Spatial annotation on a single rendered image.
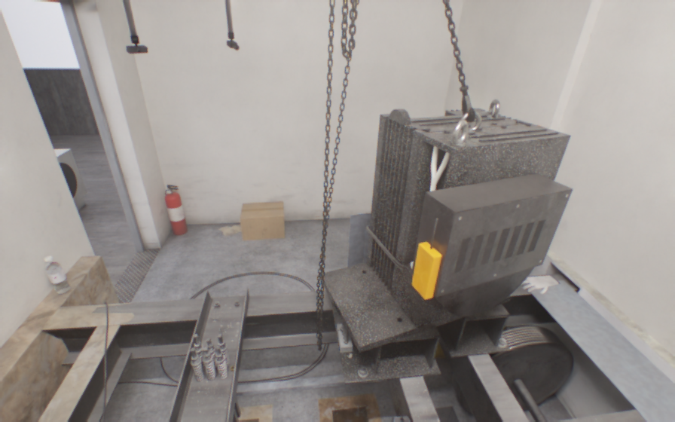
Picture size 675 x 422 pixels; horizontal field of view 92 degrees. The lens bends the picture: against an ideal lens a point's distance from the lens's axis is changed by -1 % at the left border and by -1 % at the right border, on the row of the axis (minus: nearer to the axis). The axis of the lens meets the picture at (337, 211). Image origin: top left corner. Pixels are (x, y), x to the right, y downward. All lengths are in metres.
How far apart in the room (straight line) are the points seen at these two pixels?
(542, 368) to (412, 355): 0.81
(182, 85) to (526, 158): 2.85
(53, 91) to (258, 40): 5.47
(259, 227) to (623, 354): 2.78
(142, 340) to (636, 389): 2.24
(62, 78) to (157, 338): 6.47
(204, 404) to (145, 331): 0.66
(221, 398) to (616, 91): 2.25
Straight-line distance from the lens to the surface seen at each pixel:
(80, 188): 4.81
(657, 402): 1.93
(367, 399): 2.23
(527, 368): 2.08
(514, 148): 1.17
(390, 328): 1.36
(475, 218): 0.97
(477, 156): 1.07
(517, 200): 1.06
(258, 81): 3.27
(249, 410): 2.23
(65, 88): 7.99
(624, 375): 1.95
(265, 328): 1.90
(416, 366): 1.56
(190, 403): 1.51
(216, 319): 1.75
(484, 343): 1.74
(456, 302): 1.17
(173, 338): 2.02
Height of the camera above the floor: 1.89
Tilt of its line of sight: 29 degrees down
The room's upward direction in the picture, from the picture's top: 2 degrees clockwise
